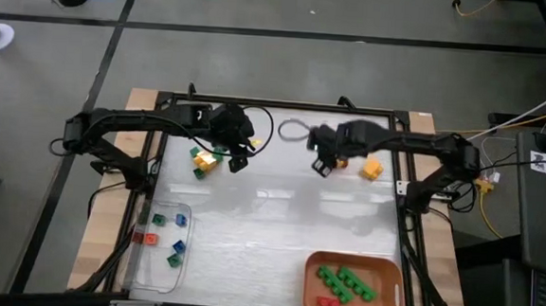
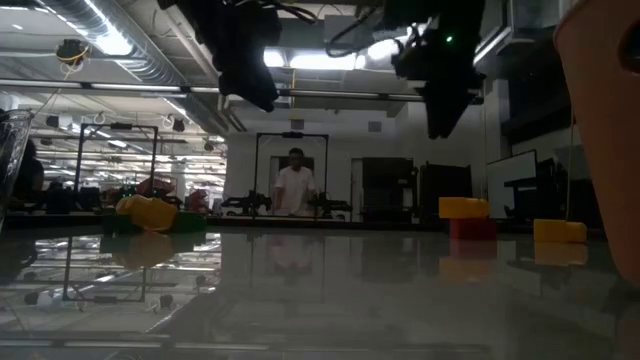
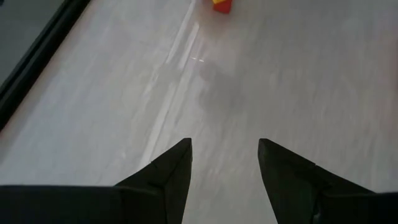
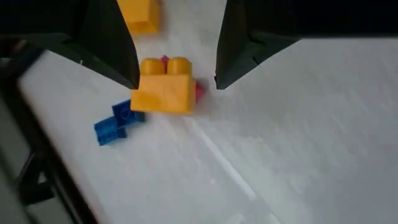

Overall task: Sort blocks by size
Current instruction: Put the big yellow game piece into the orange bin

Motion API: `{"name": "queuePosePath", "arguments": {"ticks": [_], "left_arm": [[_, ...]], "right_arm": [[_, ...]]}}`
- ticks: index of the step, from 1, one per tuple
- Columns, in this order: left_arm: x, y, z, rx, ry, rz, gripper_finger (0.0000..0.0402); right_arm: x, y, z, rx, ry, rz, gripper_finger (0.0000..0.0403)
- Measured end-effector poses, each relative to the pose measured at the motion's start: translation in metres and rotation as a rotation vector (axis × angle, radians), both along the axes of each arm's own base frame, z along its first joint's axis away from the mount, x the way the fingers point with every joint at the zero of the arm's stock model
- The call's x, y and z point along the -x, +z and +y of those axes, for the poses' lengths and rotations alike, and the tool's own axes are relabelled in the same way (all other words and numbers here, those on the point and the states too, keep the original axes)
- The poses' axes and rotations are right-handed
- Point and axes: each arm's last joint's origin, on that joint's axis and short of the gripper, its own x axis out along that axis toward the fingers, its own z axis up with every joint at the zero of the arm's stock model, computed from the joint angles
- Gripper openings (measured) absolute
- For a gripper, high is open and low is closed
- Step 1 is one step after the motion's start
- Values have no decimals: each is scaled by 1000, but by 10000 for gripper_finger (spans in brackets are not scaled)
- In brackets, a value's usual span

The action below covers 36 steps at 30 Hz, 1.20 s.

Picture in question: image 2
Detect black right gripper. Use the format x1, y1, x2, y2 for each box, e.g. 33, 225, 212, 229
391, 14, 487, 139

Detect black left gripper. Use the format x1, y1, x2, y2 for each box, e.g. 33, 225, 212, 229
158, 0, 284, 113

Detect large yellow block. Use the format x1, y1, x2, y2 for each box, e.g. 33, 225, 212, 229
438, 197, 491, 220
533, 219, 589, 245
115, 194, 179, 233

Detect small red block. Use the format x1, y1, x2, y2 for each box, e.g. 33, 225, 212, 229
448, 217, 499, 242

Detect ceiling light panel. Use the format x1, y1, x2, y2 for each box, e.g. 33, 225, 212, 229
288, 51, 359, 71
263, 47, 286, 69

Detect black cabinet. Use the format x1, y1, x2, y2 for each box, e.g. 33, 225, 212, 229
361, 157, 417, 225
418, 162, 474, 227

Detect whiteboard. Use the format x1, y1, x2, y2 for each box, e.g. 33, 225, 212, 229
486, 149, 539, 220

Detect door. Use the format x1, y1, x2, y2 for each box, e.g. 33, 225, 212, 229
269, 154, 317, 216

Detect grey ceiling box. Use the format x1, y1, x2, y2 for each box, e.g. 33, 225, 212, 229
323, 14, 357, 46

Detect person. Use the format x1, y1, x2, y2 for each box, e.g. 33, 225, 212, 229
10, 138, 46, 204
272, 147, 320, 218

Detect red machine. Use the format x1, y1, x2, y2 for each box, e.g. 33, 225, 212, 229
184, 188, 211, 215
135, 177, 177, 199

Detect orange plastic bin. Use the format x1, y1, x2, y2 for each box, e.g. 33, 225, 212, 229
553, 0, 640, 289

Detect clear plastic bin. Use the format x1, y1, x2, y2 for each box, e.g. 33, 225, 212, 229
0, 108, 36, 236

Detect black frame workstation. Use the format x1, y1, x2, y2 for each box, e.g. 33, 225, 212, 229
73, 123, 160, 206
253, 131, 330, 219

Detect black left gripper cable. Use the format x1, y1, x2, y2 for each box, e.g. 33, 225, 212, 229
259, 0, 319, 24

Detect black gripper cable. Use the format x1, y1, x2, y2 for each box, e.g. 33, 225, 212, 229
324, 5, 389, 59
259, 0, 319, 24

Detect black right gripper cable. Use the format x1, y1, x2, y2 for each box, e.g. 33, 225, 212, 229
324, 5, 389, 59

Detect long horizontal metal rail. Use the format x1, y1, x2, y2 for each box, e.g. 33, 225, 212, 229
0, 78, 485, 106

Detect corrugated silver air duct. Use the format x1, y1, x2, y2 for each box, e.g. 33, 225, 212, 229
39, 0, 221, 87

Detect ceiling camera with yellow cable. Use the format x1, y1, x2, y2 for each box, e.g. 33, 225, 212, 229
54, 38, 92, 67

